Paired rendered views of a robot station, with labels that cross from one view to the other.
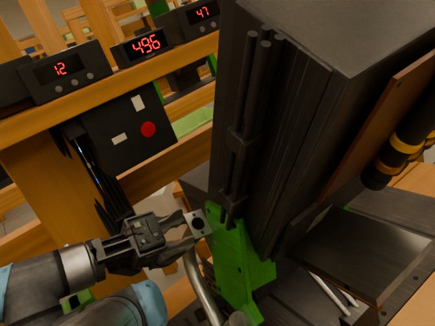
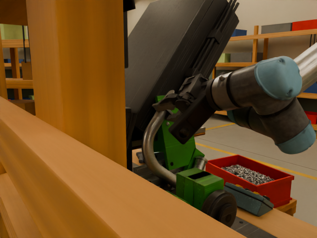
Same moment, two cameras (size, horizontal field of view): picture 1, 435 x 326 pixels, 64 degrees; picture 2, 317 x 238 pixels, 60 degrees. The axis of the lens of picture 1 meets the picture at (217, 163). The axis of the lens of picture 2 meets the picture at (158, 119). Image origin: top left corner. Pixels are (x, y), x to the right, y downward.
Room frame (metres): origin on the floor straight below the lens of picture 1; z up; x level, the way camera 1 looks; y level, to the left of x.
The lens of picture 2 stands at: (0.75, 0.80, 1.36)
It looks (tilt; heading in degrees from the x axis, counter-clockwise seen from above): 11 degrees down; 258
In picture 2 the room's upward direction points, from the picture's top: straight up
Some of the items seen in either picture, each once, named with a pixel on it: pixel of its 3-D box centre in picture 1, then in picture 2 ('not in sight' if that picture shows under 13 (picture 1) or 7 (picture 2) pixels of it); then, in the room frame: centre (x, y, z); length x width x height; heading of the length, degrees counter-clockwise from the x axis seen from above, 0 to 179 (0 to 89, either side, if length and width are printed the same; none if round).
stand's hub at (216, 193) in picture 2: not in sight; (221, 214); (0.57, 0.42, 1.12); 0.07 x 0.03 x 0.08; 25
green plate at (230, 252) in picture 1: (241, 249); (170, 128); (0.55, 0.02, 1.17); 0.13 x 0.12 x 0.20; 115
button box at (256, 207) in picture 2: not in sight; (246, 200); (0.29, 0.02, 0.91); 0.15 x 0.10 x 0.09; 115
